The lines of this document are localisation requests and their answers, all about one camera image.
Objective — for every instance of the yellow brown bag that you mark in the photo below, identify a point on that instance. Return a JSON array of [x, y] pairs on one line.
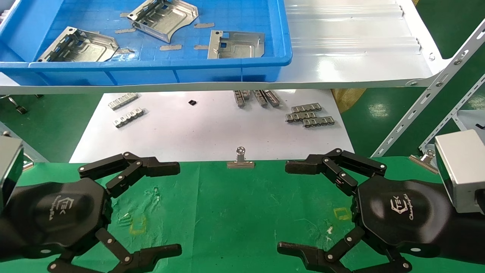
[[346, 99]]

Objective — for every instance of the white panel with black item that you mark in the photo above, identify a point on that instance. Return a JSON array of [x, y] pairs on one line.
[[468, 119]]

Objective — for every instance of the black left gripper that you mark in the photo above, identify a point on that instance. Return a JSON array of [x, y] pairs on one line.
[[57, 216]]

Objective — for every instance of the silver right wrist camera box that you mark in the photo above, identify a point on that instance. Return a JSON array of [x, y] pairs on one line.
[[462, 170]]

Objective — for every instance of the black caster wheel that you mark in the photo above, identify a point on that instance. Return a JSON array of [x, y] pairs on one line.
[[19, 109]]

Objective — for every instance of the green cloth mat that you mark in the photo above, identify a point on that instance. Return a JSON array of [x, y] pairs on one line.
[[235, 212]]

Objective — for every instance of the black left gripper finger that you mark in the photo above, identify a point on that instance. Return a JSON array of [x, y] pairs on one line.
[[159, 168]]

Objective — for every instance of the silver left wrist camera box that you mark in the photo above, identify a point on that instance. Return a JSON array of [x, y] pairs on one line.
[[9, 170]]

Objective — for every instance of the white slotted angle rail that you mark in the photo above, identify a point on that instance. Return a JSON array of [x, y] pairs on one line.
[[447, 121], [416, 110]]

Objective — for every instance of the grey metal frame bar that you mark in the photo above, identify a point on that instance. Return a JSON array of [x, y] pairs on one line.
[[32, 151]]

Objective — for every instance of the stamped metal plate with clips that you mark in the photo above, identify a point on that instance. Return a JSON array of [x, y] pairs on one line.
[[87, 47]]

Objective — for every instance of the blue plastic bin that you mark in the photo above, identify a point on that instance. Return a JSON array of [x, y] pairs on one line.
[[151, 76]]

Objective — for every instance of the small grey metal bracket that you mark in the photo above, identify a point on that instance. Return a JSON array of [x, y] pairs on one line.
[[129, 118], [238, 99], [246, 94], [260, 98], [123, 101], [273, 98], [319, 122], [306, 107], [299, 117]]

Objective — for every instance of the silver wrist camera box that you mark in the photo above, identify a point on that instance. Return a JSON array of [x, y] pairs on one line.
[[462, 170], [9, 170]]

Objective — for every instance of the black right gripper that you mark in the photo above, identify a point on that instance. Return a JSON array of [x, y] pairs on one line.
[[401, 216]]

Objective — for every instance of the white board sheet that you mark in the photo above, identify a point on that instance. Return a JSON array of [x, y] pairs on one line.
[[208, 132]]

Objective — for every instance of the flat stamped metal plate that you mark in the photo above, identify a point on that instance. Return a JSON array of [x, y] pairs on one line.
[[242, 47]]

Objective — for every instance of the stamped metal plate with flange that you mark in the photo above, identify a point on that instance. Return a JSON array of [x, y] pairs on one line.
[[166, 19]]

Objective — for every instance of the white sloped shelf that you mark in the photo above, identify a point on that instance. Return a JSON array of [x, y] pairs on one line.
[[341, 57]]

